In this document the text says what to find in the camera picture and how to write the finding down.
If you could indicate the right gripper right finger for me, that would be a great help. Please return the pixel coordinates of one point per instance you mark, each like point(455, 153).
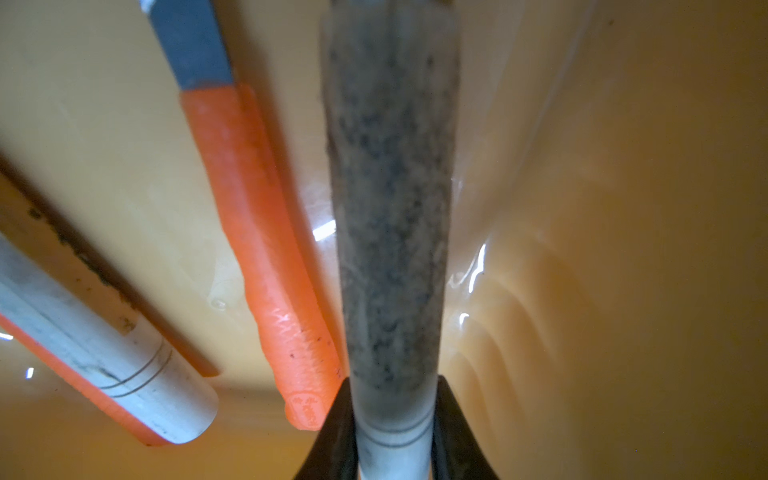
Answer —
point(455, 452)

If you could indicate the orange handle sickle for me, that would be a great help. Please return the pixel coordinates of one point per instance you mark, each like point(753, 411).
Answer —
point(226, 123)
point(102, 401)

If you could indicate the wooden handle sickle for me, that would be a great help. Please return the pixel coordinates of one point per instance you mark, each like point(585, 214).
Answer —
point(390, 83)
point(52, 290)

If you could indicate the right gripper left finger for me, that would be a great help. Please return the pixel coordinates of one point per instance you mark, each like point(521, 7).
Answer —
point(334, 454)

